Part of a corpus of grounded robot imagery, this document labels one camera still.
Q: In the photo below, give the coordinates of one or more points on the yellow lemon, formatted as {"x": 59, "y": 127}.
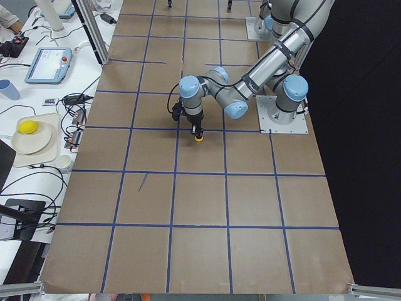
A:
{"x": 28, "y": 127}

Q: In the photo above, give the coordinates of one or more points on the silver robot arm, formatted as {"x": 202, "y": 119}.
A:
{"x": 265, "y": 10}
{"x": 295, "y": 24}

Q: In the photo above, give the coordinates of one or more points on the beige tray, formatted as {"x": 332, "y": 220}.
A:
{"x": 51, "y": 151}

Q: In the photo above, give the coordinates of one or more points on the blue teach pendant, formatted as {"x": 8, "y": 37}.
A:
{"x": 49, "y": 66}

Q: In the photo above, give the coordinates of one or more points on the aluminium frame post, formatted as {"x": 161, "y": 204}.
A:
{"x": 92, "y": 31}

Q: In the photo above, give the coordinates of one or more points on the black power adapter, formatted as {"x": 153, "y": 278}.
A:
{"x": 108, "y": 19}

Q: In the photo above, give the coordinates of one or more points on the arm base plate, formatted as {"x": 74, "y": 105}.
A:
{"x": 259, "y": 29}
{"x": 272, "y": 120}

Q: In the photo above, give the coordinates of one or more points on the white paper cup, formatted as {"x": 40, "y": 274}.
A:
{"x": 64, "y": 163}

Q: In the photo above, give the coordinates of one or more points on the light blue cup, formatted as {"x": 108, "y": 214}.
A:
{"x": 9, "y": 90}

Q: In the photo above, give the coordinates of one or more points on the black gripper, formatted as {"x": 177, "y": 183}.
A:
{"x": 195, "y": 119}

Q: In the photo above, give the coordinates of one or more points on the beige plate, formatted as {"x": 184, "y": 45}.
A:
{"x": 29, "y": 144}

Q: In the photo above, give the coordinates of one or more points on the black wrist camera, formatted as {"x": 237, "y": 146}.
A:
{"x": 177, "y": 110}

